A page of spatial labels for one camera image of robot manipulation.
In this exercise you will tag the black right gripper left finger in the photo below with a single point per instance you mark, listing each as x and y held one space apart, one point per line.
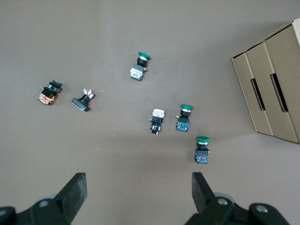
68 199

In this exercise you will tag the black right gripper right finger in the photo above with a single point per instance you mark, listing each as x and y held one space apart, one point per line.
204 199

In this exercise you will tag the green mushroom push button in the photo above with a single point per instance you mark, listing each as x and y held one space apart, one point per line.
138 69
202 152
184 119

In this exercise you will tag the black round button orange block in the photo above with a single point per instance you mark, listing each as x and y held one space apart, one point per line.
48 95

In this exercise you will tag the brown cardboard box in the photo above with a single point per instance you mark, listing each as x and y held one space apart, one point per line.
281 70

